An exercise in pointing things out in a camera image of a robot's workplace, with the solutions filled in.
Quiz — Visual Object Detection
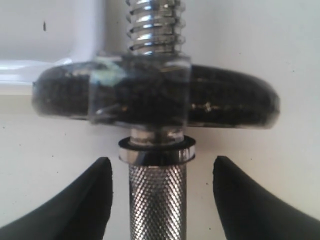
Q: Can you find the black right weight plate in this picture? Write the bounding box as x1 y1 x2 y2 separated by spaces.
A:
32 54 280 130

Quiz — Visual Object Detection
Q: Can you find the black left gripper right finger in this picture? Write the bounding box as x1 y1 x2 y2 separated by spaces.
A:
212 156 320 240

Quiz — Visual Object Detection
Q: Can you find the chrome threaded dumbbell bar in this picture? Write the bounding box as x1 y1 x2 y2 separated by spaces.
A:
119 0 195 240

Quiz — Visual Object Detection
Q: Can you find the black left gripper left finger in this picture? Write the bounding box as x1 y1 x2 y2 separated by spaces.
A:
0 157 112 240

